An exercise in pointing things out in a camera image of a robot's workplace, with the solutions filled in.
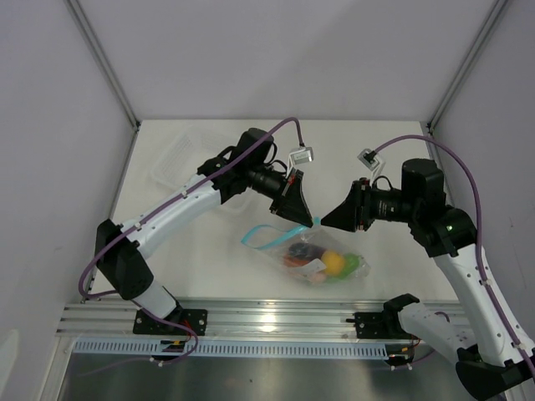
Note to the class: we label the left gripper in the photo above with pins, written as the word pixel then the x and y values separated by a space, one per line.
pixel 291 205

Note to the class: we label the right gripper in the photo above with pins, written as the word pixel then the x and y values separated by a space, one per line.
pixel 355 210

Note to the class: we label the purple toy eggplant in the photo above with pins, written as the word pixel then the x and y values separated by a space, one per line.
pixel 308 250

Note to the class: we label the green toy bell pepper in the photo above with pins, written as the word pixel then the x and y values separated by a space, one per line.
pixel 352 263

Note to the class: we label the yellow toy lemon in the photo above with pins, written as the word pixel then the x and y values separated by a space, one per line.
pixel 334 263

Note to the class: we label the clear zip top bag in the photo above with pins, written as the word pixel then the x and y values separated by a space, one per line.
pixel 274 242

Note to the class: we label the orange toy pumpkin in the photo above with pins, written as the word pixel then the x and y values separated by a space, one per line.
pixel 294 260

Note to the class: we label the pink toy egg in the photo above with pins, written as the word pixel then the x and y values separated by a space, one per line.
pixel 318 277

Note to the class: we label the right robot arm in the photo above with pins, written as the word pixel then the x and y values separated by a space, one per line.
pixel 497 354

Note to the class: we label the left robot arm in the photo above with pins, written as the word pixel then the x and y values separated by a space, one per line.
pixel 122 250

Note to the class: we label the white perforated plastic basket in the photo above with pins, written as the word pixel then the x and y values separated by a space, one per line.
pixel 188 150

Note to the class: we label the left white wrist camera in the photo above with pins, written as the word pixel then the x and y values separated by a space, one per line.
pixel 299 156

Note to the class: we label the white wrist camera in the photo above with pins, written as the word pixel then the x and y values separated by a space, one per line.
pixel 299 156
pixel 373 162

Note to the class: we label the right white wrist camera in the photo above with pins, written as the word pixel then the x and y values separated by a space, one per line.
pixel 373 162

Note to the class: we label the aluminium mounting rail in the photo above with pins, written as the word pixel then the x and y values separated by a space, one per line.
pixel 248 320

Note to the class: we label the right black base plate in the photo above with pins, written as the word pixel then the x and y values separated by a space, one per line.
pixel 378 325

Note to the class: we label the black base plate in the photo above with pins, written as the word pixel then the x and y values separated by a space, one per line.
pixel 378 325
pixel 195 319

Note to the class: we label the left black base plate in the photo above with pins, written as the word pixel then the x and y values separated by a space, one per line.
pixel 195 319

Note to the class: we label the left aluminium frame post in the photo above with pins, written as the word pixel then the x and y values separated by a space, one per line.
pixel 96 48

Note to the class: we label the aluminium frame post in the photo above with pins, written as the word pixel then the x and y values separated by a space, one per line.
pixel 469 60
pixel 96 48

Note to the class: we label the white slotted cable duct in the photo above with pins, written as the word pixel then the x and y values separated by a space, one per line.
pixel 240 349

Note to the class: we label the right aluminium frame post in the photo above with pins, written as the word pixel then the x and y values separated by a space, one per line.
pixel 469 60

